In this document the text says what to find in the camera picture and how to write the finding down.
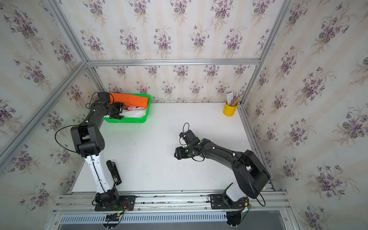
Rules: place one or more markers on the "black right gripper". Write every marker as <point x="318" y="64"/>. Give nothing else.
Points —
<point x="178" y="154"/>

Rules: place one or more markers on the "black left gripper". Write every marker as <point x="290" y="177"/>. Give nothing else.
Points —
<point x="118" y="105"/>

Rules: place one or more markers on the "orange shorts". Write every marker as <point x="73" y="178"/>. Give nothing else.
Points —
<point x="130" y="99"/>

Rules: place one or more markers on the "white cloth garment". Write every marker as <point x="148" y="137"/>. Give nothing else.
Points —
<point x="134" y="113"/>

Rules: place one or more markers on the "pink shark print shorts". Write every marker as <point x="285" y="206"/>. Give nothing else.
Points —
<point x="133" y="108"/>

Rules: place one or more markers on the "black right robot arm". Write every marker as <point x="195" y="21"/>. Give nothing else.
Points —
<point x="250" y="174"/>

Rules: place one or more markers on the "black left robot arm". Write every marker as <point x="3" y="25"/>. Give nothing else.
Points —
<point x="89" y="143"/>

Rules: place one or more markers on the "green plastic basket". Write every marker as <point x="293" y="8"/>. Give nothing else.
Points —
<point x="133" y="119"/>

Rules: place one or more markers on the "yellow pen cup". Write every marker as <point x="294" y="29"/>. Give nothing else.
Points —
<point x="228" y="110"/>

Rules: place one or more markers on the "black remote-like device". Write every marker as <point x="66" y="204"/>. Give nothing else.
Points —
<point x="112" y="167"/>

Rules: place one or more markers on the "pencils in cup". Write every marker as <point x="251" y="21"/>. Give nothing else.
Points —
<point x="233" y="99"/>

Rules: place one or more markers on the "small green-lit circuit board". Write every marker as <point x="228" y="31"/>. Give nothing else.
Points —
<point x="112" y="217"/>

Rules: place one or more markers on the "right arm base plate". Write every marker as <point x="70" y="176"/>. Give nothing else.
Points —
<point x="221" y="201"/>

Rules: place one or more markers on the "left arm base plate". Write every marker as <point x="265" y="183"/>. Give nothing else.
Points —
<point x="125" y="203"/>

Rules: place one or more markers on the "aluminium front rail frame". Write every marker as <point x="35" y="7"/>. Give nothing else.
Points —
<point x="171" y="207"/>

